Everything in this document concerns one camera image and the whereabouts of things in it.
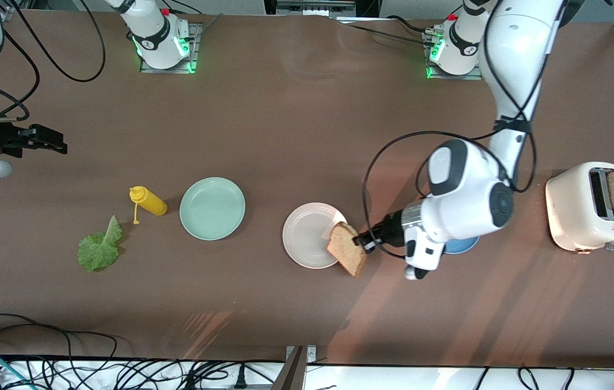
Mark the beige plate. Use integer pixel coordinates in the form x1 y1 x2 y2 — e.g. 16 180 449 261
282 202 348 270

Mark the green lettuce leaf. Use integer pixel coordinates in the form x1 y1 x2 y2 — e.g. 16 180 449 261
77 215 124 273

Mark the blue plate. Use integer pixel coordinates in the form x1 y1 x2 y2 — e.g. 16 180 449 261
443 236 481 255

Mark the mint green plate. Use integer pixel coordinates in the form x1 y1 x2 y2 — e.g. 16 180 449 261
179 177 247 241

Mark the yellow mustard squeeze bottle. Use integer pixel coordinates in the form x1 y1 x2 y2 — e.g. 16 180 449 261
129 186 169 225

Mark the white toaster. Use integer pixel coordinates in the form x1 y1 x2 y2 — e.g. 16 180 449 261
545 161 614 254

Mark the black equipment box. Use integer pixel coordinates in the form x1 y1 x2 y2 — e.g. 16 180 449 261
263 0 382 18

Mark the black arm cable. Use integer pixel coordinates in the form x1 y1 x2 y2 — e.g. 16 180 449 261
3 0 107 83
361 32 539 259
0 32 40 122

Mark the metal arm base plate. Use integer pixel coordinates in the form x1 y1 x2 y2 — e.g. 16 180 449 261
423 30 484 81
139 23 202 74

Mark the aluminium frame profile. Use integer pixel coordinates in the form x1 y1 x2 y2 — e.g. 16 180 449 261
0 0 34 22

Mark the grey metal frame bracket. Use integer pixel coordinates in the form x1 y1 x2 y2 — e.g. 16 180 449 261
272 345 317 390

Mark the black base cable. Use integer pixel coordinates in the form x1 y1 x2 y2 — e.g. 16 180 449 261
337 15 437 48

